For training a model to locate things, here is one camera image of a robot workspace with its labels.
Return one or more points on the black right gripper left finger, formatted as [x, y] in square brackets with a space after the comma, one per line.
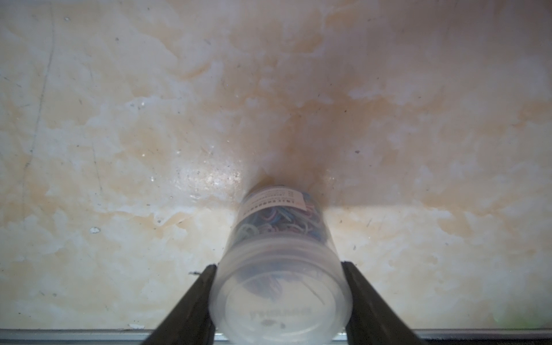
[189, 322]

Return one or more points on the round clear paper clip jar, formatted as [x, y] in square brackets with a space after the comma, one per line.
[280, 280]

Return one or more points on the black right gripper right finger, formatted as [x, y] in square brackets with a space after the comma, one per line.
[372, 320]

